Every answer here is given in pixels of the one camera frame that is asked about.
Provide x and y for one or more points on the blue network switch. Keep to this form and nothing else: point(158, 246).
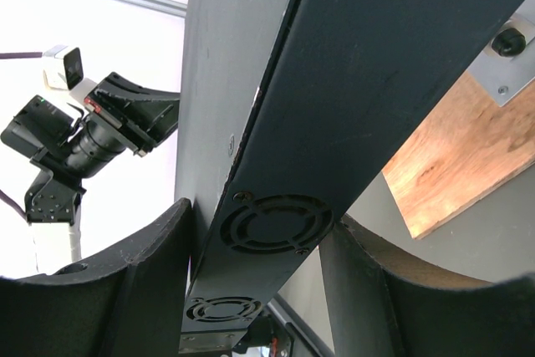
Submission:
point(289, 109)

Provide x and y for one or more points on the wooden board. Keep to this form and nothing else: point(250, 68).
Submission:
point(463, 150)

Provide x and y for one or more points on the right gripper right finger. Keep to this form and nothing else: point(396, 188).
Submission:
point(384, 301)

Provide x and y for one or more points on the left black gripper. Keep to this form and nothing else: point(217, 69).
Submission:
point(121, 116)

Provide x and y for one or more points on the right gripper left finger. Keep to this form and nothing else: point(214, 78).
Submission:
point(126, 300)

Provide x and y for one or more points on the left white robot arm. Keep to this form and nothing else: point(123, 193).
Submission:
point(41, 132)

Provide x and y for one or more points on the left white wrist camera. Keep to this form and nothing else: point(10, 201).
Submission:
point(63, 74)

